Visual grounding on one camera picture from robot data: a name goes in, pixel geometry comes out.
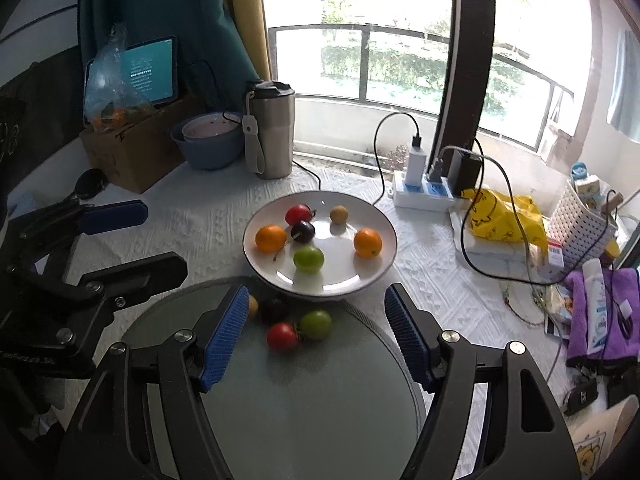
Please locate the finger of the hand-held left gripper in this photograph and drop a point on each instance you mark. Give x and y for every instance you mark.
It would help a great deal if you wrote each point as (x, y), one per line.
(117, 216)
(145, 272)

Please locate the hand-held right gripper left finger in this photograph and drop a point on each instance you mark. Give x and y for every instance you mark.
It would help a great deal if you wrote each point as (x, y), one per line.
(225, 335)

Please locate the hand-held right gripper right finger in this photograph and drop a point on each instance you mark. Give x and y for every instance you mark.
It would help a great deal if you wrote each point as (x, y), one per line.
(407, 335)

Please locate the small yellow fruit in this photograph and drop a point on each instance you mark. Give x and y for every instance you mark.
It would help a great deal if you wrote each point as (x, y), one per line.
(253, 305)

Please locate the dark purple plum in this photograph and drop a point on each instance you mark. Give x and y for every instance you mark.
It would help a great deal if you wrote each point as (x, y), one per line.
(273, 310)

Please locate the small red tomato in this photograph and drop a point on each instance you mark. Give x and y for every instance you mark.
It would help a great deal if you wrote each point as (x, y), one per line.
(282, 336)

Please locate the white plate with dark rim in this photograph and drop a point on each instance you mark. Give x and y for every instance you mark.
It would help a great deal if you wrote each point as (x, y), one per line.
(340, 275)

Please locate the green plum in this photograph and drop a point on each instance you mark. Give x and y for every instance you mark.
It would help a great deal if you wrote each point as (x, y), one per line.
(308, 259)
(315, 323)

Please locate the orange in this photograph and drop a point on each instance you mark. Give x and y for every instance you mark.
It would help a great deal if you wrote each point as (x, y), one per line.
(368, 242)
(270, 238)

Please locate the dark cherry with long stem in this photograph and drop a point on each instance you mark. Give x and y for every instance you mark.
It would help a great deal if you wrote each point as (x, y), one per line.
(303, 231)

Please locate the brown longan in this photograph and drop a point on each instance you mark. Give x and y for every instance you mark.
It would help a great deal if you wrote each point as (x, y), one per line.
(339, 214)

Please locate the red tomato with stem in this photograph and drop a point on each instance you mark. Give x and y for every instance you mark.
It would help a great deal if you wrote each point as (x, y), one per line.
(298, 214)

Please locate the black round hand mirror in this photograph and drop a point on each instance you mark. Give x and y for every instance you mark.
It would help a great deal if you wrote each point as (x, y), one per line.
(90, 183)

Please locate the brown cardboard box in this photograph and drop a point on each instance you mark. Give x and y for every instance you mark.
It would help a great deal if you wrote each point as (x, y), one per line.
(135, 155)

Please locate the white textured tablecloth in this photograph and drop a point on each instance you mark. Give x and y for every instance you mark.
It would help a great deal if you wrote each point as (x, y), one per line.
(200, 200)

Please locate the blue bowl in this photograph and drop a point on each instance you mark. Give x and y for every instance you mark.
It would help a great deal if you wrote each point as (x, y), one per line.
(210, 152)

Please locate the round grey glass turntable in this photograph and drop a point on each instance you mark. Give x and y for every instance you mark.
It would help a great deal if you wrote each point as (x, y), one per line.
(310, 410)

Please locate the white flat packet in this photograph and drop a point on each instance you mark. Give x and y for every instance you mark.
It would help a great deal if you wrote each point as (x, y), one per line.
(492, 250)

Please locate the clear plastic bag of oranges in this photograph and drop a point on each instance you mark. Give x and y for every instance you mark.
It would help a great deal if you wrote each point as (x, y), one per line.
(107, 85)

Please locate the white power strip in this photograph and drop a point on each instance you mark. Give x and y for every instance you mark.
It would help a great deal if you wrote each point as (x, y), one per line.
(425, 199)

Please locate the tablet with lit screen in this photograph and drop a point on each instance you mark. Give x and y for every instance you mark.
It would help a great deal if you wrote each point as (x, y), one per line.
(150, 67)

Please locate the yellow plastic bag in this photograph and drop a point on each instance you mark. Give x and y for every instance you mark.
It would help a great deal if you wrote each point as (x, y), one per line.
(510, 222)

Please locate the small black plug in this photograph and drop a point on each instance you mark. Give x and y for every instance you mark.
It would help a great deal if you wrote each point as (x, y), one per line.
(434, 171)

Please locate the white charger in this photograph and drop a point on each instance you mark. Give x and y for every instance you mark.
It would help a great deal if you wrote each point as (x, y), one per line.
(414, 165)

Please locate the purple cloth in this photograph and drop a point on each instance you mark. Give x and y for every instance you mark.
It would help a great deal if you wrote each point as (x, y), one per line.
(577, 320)

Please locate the black charger block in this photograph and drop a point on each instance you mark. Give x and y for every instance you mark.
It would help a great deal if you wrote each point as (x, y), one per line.
(464, 172)

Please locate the black car key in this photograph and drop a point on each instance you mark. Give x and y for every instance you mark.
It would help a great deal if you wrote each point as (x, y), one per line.
(580, 395)

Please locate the white tube with blue print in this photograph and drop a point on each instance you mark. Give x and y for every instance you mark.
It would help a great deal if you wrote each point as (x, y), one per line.
(595, 310)

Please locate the white perforated basket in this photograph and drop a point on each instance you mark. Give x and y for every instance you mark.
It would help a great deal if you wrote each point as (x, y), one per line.
(580, 230)

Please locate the blue curtain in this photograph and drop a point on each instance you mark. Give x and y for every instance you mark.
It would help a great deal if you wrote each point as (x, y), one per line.
(200, 20)

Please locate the white mug with bear print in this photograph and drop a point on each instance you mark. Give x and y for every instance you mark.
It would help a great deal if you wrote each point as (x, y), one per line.
(605, 440)

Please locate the yellow curtain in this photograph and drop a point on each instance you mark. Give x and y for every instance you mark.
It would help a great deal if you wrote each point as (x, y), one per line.
(247, 10)

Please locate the dark window pillar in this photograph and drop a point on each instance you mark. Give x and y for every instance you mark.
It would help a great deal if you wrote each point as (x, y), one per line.
(467, 60)

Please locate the balcony railing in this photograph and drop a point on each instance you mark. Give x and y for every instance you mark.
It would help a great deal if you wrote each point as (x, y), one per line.
(365, 32)

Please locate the light blue hanging towel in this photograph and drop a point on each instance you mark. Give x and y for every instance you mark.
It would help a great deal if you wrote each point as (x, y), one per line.
(625, 85)

